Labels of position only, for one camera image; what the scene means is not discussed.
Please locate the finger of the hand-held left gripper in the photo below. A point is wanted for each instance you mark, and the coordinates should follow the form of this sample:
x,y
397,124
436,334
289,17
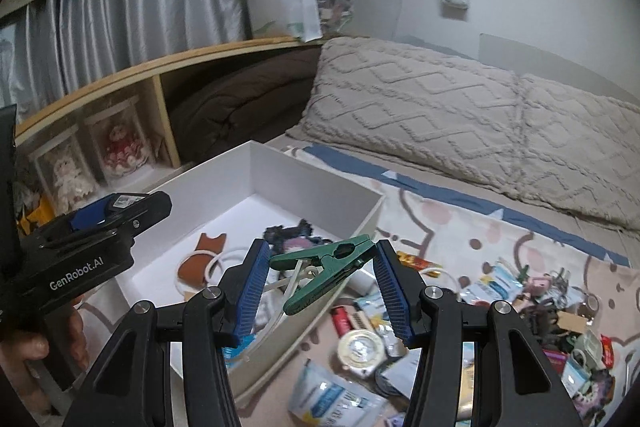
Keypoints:
x,y
92,214
100,239

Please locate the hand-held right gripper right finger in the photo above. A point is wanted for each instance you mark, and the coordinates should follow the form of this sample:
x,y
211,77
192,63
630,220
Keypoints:
x,y
395,292

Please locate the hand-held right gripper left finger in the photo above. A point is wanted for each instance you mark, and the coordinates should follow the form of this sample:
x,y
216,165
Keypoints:
x,y
250,287

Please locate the dark plush hair clip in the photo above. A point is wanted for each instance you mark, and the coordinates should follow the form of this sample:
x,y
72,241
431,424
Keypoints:
x,y
280,232

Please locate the spotted plush toy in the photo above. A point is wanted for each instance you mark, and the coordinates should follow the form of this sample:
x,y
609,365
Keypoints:
x,y
300,245

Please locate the green plastic clip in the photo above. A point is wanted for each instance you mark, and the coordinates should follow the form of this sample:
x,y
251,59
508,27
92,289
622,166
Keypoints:
x,y
325,272

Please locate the white storage box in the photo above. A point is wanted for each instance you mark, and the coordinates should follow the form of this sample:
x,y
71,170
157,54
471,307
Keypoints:
x,y
280,177

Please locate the person's left hand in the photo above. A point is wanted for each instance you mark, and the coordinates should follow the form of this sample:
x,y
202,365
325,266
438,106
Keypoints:
x,y
25,347

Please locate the red yellow candy wrapper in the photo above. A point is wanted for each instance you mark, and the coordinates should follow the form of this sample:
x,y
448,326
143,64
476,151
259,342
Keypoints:
x,y
420,263

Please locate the white dress doll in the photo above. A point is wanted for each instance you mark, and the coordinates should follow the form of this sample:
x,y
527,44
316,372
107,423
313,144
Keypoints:
x,y
62,179

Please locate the red capped tube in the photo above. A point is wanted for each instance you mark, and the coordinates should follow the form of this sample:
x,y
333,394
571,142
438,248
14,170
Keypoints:
x,y
342,319

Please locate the round tin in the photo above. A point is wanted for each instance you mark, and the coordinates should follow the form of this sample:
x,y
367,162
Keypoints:
x,y
360,347

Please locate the red dress doll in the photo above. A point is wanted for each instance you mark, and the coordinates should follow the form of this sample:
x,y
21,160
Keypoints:
x,y
122,147

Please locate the white blue sachet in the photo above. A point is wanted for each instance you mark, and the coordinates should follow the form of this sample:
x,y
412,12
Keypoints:
x,y
495,282

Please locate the wooden shelf unit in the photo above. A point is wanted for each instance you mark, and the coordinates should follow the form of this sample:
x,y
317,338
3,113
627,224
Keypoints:
x,y
169,127

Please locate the white blue snack bag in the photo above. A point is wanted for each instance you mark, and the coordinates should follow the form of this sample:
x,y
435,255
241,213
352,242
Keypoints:
x,y
330,399

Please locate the brown blanket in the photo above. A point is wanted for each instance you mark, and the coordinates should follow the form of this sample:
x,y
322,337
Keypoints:
x,y
235,97

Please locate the grey curtain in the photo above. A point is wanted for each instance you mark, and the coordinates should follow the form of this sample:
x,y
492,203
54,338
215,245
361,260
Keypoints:
x,y
125,27

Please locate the white headboard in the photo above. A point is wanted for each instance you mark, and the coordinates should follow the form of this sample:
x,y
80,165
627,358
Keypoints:
x,y
550,57

